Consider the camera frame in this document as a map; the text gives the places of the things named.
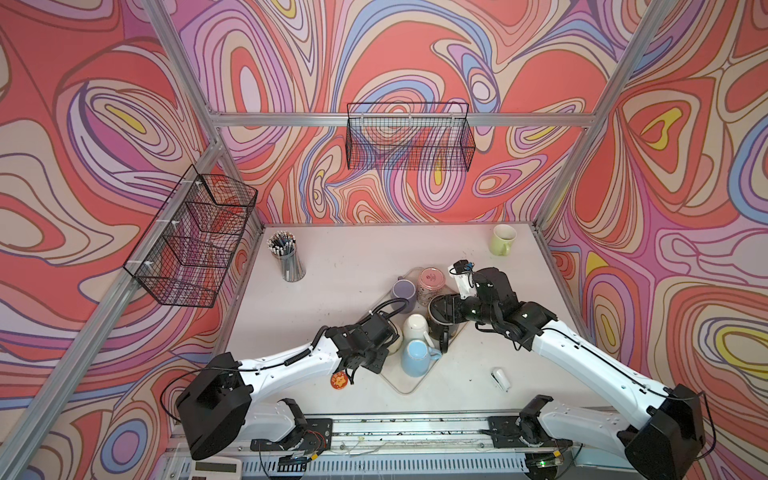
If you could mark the light blue mug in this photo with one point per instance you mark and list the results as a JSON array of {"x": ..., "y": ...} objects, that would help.
[{"x": 418, "y": 357}]

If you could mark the black wire basket wall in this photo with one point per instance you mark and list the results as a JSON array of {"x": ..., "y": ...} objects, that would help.
[
  {"x": 409, "y": 136},
  {"x": 186, "y": 253}
]

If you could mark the small white object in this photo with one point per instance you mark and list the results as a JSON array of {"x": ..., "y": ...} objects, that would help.
[{"x": 501, "y": 379}]

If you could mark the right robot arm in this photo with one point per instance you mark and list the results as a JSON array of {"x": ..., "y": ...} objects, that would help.
[{"x": 658, "y": 429}]

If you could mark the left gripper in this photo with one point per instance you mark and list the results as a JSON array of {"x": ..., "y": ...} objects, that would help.
[{"x": 378, "y": 366}]

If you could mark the purple mug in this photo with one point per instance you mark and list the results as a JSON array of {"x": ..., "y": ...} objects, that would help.
[{"x": 405, "y": 289}]

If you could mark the white device with display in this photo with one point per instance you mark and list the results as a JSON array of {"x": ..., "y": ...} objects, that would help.
[{"x": 216, "y": 468}]

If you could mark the black wire basket left wall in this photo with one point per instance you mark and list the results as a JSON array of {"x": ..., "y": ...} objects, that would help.
[{"x": 186, "y": 253}]

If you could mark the light green mug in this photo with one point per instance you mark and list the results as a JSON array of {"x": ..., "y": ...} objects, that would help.
[{"x": 502, "y": 239}]

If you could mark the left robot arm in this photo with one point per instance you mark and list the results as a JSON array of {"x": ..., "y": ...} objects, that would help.
[{"x": 228, "y": 396}]

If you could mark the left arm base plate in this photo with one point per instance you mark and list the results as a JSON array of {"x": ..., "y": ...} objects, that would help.
[{"x": 313, "y": 437}]

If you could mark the black mug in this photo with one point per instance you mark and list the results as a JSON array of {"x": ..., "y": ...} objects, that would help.
[{"x": 445, "y": 317}]

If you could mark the pink patterned mug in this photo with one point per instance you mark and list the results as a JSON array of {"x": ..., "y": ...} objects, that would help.
[{"x": 430, "y": 282}]

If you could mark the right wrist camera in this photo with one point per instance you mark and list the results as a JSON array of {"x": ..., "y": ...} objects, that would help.
[{"x": 462, "y": 272}]

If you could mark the black wire basket back wall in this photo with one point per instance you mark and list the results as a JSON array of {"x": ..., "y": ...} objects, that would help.
[{"x": 409, "y": 136}]

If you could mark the white mug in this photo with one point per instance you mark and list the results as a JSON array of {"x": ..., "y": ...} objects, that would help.
[{"x": 416, "y": 327}]

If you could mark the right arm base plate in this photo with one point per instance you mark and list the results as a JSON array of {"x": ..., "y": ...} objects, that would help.
[{"x": 510, "y": 432}]

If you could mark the metal pen holder cup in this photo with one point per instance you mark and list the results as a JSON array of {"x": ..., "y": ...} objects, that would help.
[{"x": 283, "y": 247}]

